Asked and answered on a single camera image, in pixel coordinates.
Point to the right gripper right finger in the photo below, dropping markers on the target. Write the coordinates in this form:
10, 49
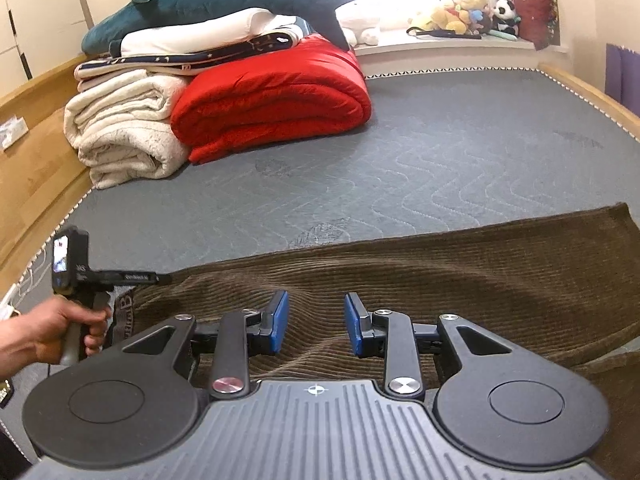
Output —
394, 338

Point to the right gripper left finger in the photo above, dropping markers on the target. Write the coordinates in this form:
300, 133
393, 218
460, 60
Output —
236, 337

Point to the person's left hand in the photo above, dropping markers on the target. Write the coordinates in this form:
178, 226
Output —
38, 336

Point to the cream folded blanket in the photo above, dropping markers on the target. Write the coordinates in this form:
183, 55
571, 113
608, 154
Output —
120, 128

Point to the grey quilted mattress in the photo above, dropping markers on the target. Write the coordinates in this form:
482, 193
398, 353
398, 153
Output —
319, 429

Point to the navy patterned folded sheet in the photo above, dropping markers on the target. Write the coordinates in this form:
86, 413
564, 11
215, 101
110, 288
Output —
192, 63

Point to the red folded blanket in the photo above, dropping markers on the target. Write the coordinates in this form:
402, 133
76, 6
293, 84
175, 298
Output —
312, 89

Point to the white wardrobe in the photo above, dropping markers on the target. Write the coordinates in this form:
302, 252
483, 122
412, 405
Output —
36, 36

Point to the white folded bedding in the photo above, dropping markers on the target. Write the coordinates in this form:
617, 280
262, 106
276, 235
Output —
217, 33

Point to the yellow bear plush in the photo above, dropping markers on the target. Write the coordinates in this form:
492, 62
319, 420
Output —
454, 18

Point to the blue shark plush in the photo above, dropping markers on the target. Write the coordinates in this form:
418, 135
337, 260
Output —
143, 14

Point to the panda plush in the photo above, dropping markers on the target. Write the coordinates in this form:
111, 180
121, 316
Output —
505, 18

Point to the wooden bed frame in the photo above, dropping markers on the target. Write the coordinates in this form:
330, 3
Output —
40, 159

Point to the purple wall pad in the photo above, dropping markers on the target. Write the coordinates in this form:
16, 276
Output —
622, 76

